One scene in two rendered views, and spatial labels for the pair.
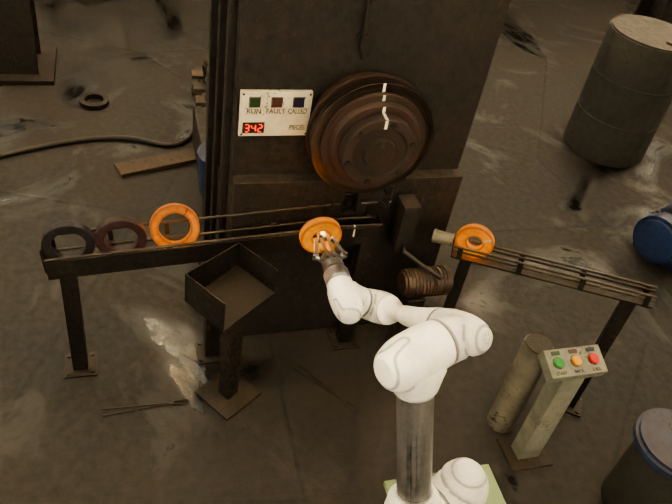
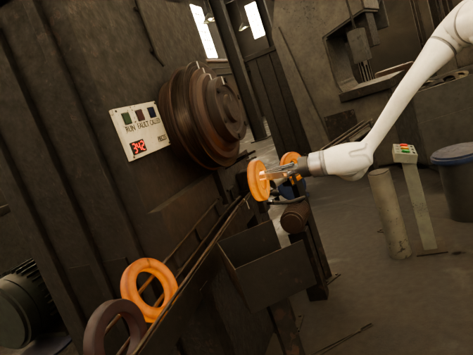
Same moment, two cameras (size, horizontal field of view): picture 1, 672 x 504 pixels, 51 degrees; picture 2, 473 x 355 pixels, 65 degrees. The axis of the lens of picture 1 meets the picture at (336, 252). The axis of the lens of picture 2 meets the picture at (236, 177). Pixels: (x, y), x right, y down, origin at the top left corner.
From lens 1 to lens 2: 1.99 m
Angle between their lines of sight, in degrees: 49
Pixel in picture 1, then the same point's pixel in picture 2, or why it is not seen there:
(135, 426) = not seen: outside the picture
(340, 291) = (344, 146)
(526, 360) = (386, 182)
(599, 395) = not seen: hidden behind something
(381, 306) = not seen: hidden behind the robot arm
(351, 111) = (196, 84)
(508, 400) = (398, 223)
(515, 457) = (435, 249)
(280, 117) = (148, 130)
